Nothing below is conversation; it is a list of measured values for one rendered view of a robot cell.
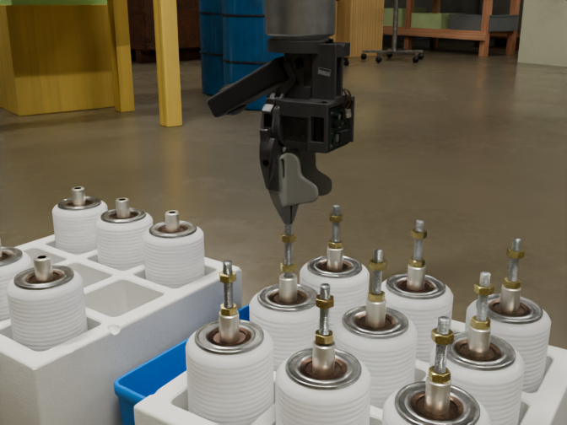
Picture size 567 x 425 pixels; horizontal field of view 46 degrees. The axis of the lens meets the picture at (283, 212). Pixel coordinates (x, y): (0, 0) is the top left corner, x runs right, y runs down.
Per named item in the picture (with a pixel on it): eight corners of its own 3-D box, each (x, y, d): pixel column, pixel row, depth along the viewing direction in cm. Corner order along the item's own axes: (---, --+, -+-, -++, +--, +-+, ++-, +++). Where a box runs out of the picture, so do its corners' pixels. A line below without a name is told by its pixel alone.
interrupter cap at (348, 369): (375, 381, 64) (376, 374, 64) (307, 400, 61) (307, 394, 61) (337, 346, 71) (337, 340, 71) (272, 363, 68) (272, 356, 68)
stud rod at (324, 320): (316, 355, 65) (318, 285, 63) (321, 351, 66) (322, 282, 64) (326, 357, 65) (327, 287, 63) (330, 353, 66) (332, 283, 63)
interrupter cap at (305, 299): (284, 282, 87) (284, 277, 87) (331, 298, 82) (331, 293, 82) (245, 302, 81) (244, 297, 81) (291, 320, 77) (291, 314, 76)
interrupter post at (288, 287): (287, 294, 83) (287, 270, 82) (301, 299, 82) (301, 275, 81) (274, 301, 82) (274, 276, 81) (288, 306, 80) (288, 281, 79)
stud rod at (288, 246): (288, 284, 80) (288, 225, 78) (282, 282, 81) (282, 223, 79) (294, 282, 81) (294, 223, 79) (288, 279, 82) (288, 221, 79)
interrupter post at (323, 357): (339, 374, 66) (340, 345, 65) (318, 380, 65) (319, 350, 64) (327, 363, 68) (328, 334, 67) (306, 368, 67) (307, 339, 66)
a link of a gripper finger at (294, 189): (312, 238, 74) (313, 157, 71) (266, 229, 77) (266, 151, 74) (324, 229, 76) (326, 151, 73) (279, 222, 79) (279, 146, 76)
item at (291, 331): (283, 394, 94) (283, 276, 88) (338, 421, 88) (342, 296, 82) (235, 426, 87) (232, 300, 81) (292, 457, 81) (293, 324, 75)
